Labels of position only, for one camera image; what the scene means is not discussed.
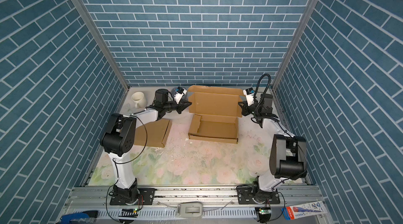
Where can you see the white ceramic mug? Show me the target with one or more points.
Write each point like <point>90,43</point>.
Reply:
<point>139,100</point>

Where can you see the small green circuit board right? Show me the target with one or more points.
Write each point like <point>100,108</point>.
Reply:
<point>264,211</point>

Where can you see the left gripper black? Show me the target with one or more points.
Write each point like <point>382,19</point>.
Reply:
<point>181,106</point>

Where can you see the lavender speckled ceramic cup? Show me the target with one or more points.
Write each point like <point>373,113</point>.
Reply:
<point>174,91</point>

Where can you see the brown cardboard box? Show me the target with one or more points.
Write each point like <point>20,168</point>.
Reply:
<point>157,132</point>

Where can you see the aluminium mounting rail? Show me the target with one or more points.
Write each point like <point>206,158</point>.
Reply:
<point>94,197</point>

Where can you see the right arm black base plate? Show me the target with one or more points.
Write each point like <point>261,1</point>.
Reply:
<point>248,195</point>

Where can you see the grey plastic handle clamp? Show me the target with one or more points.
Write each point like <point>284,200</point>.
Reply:
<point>190,210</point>

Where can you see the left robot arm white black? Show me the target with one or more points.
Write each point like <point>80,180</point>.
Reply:
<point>119,135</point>

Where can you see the brown cardboard sheet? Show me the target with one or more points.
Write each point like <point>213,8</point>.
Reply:
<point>215,113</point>

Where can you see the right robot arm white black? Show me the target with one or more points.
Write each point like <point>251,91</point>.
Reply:
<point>288,160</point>

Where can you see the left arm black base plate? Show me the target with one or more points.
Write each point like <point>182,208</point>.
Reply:
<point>138,196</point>

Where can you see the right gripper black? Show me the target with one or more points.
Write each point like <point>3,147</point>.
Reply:
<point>245,107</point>

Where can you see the white red blue carton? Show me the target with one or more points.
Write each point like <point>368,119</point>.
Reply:
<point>304,210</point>

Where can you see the blue tool at bottom left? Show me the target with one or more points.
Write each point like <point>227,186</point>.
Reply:
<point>84,217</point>

